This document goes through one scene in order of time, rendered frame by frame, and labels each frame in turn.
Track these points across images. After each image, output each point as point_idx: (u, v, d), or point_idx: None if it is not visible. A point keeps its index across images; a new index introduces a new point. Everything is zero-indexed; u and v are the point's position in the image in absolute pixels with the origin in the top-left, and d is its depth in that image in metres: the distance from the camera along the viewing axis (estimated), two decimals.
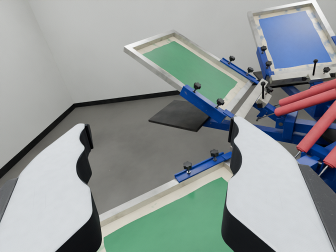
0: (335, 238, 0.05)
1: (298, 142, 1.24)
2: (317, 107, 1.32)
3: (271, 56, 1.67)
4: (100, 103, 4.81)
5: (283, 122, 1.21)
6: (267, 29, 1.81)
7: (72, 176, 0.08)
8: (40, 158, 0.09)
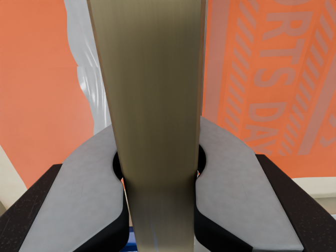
0: (294, 219, 0.06)
1: None
2: None
3: None
4: None
5: None
6: None
7: (108, 169, 0.08)
8: (82, 147, 0.09)
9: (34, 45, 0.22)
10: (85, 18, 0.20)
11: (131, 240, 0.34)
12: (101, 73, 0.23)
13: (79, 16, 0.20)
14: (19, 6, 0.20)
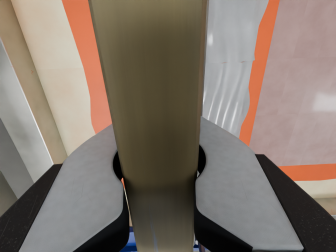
0: (294, 219, 0.06)
1: None
2: None
3: None
4: None
5: None
6: None
7: (108, 169, 0.08)
8: (83, 147, 0.09)
9: None
10: (218, 15, 0.21)
11: None
12: (219, 69, 0.23)
13: (214, 12, 0.21)
14: None
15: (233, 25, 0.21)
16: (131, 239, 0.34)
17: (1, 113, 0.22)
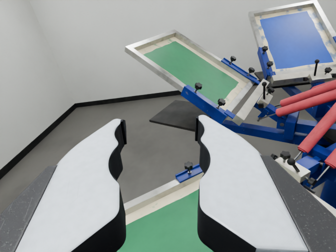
0: (299, 221, 0.06)
1: (299, 142, 1.24)
2: (319, 108, 1.32)
3: (272, 57, 1.67)
4: (101, 103, 4.82)
5: (284, 122, 1.21)
6: (268, 29, 1.81)
7: (104, 170, 0.08)
8: (77, 148, 0.09)
9: None
10: None
11: None
12: None
13: None
14: None
15: None
16: None
17: None
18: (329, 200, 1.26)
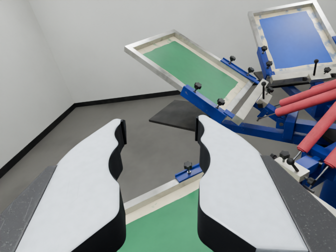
0: (299, 221, 0.06)
1: (298, 142, 1.24)
2: (318, 107, 1.32)
3: (272, 57, 1.67)
4: (100, 103, 4.81)
5: (283, 122, 1.21)
6: (268, 29, 1.81)
7: (104, 170, 0.08)
8: (77, 148, 0.09)
9: None
10: None
11: None
12: None
13: None
14: None
15: None
16: None
17: None
18: (328, 199, 1.27)
